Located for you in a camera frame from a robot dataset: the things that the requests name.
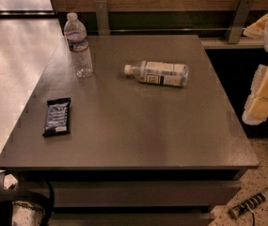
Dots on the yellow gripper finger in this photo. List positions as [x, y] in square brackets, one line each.
[257, 30]
[256, 105]

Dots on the blue labelled plastic bottle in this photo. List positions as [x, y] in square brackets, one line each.
[159, 73]

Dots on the clear plastic water bottle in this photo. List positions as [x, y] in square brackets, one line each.
[76, 38]

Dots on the white power strip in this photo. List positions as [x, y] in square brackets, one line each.
[250, 204]

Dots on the dark blue snack packet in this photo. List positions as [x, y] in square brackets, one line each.
[57, 117]

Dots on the dark table drawer unit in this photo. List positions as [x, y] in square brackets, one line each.
[135, 197]

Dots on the black chair base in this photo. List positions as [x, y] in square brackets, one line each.
[12, 190]

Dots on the right metal wall bracket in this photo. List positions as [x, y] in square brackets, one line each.
[236, 28]

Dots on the metal wall bracket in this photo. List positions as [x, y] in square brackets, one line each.
[102, 17]
[236, 28]

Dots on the left metal wall bracket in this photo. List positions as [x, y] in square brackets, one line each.
[102, 17]

